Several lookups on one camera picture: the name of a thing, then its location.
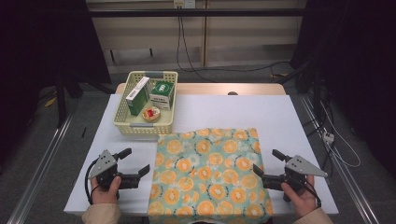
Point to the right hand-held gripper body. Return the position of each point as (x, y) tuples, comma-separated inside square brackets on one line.
[(300, 166)]

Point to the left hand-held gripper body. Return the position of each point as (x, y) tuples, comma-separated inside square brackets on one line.
[(104, 165)]

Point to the round orange red snack packet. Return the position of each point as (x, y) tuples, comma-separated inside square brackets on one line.
[(151, 114)]

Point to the orange print cloth bag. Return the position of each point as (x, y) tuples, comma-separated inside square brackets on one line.
[(208, 174)]

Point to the pale yellow plastic basket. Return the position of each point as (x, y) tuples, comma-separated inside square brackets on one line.
[(162, 119)]

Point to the tall green white box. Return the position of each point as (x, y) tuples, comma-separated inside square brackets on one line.
[(137, 99)]

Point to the square green white box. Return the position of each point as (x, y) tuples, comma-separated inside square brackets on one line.
[(162, 91)]

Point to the person's left hand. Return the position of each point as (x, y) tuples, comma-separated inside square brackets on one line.
[(106, 196)]

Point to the person's right hand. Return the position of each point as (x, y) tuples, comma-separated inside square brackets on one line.
[(303, 200)]

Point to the white power strip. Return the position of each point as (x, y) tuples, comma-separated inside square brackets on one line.
[(328, 137)]

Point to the white table mat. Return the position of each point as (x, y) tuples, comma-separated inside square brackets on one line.
[(224, 112)]

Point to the black metal stand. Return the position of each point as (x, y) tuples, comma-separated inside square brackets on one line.
[(61, 99), (316, 90)]

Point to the wooden table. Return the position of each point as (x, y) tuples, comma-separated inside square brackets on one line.
[(202, 88)]

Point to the black horizontal bar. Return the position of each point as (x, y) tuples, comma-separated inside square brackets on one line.
[(218, 12)]

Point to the metal floor rail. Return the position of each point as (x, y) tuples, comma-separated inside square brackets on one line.
[(351, 186), (40, 168)]

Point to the white wall socket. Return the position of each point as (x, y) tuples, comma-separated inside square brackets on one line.
[(184, 3)]

